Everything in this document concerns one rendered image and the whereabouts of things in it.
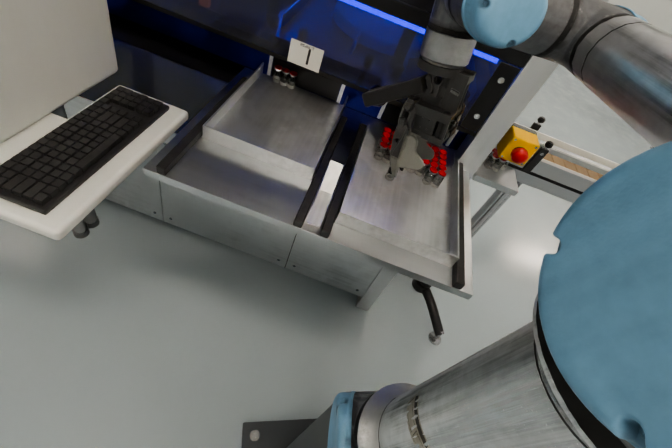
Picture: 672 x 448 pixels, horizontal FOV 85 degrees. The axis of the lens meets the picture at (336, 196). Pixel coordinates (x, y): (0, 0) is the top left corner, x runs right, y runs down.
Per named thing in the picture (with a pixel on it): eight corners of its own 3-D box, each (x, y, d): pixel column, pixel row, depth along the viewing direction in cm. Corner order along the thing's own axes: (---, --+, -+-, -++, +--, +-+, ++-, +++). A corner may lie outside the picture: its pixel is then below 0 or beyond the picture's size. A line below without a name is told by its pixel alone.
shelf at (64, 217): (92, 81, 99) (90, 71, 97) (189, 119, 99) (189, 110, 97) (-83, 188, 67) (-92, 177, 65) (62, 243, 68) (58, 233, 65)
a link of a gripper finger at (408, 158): (411, 192, 64) (429, 145, 59) (381, 178, 66) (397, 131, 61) (417, 187, 66) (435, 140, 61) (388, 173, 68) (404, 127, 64)
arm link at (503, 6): (598, -7, 36) (545, -21, 45) (500, -43, 34) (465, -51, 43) (550, 70, 41) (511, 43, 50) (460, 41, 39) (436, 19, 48)
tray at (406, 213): (364, 133, 99) (369, 123, 97) (452, 168, 100) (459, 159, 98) (334, 222, 75) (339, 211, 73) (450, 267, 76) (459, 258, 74)
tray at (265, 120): (261, 73, 105) (262, 62, 103) (344, 106, 106) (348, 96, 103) (202, 137, 81) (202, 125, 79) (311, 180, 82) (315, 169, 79)
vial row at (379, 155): (374, 153, 94) (380, 140, 91) (438, 178, 95) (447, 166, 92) (373, 158, 93) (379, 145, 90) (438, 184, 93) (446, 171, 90)
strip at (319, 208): (324, 178, 83) (331, 159, 79) (336, 183, 83) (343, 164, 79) (306, 222, 73) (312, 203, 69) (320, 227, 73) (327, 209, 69)
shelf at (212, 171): (244, 72, 106) (244, 66, 105) (465, 160, 108) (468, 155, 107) (143, 174, 72) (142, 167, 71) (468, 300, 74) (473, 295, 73)
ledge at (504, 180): (470, 151, 113) (474, 146, 111) (509, 166, 113) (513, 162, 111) (472, 179, 103) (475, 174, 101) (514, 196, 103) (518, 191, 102)
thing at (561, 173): (466, 163, 110) (496, 122, 99) (465, 136, 121) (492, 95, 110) (671, 245, 112) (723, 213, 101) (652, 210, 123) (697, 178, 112)
